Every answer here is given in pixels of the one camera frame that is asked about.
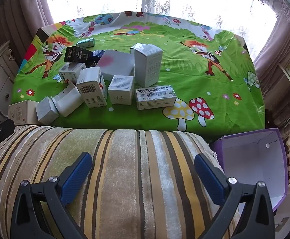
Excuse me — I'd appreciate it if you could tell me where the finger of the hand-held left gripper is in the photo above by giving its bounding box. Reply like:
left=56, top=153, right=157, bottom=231
left=0, top=119, right=15, bottom=155

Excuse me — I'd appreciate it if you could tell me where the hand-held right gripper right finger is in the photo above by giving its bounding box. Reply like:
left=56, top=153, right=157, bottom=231
left=194, top=154, right=276, bottom=239

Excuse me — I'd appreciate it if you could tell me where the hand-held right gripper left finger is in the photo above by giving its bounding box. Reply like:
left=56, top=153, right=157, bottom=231
left=10, top=152, right=93, bottom=239

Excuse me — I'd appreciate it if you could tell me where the cream white box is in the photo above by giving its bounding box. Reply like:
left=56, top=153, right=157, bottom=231
left=8, top=100, right=40, bottom=125

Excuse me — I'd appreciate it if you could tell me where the purple cardboard box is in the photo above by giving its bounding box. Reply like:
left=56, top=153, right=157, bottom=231
left=211, top=128, right=290, bottom=213

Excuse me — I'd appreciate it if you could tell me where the small white cube box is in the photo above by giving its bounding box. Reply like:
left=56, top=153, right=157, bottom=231
left=35, top=97, right=59, bottom=125

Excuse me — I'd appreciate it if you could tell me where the white box with logo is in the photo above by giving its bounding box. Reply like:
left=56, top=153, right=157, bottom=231
left=58, top=62, right=86, bottom=84

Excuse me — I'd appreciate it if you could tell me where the white box with barcode label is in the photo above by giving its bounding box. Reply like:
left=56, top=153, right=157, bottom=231
left=76, top=67, right=108, bottom=108

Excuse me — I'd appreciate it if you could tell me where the long white box black print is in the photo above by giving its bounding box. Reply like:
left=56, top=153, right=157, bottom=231
left=135, top=85, right=177, bottom=110

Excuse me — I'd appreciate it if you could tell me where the white box printed text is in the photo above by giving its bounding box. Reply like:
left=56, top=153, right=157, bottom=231
left=108, top=75, right=135, bottom=105

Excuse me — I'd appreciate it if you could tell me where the black box gold print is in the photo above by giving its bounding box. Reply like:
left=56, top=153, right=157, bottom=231
left=64, top=46, right=94, bottom=63

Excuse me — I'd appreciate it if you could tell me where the grey box pink stain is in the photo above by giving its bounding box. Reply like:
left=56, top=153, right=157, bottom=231
left=96, top=50, right=135, bottom=81

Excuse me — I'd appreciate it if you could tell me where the dark blue box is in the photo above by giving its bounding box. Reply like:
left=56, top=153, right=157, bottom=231
left=91, top=50, right=106, bottom=68

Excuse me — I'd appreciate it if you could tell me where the small teal box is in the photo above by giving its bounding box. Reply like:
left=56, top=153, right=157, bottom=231
left=76, top=37, right=96, bottom=48

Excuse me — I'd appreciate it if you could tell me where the tall grey-white box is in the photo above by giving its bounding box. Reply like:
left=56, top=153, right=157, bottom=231
left=130, top=43, right=163, bottom=87

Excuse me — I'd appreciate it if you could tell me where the striped plush cushion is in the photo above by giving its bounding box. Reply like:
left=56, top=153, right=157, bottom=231
left=0, top=124, right=237, bottom=239

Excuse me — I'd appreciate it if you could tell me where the green cartoon bedsheet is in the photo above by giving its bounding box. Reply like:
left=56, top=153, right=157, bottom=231
left=8, top=11, right=266, bottom=136

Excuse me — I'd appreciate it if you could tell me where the mauve curtain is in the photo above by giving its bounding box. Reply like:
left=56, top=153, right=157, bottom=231
left=0, top=0, right=54, bottom=63
left=253, top=5, right=290, bottom=80

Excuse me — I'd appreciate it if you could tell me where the white lace curtain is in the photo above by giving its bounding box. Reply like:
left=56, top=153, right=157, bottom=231
left=21, top=0, right=285, bottom=60

